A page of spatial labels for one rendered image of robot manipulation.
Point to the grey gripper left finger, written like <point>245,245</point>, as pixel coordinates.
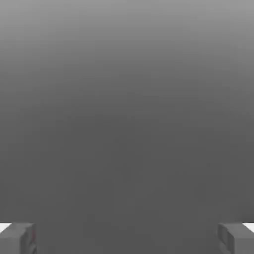
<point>15,240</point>

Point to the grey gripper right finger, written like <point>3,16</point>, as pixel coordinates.
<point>238,240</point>

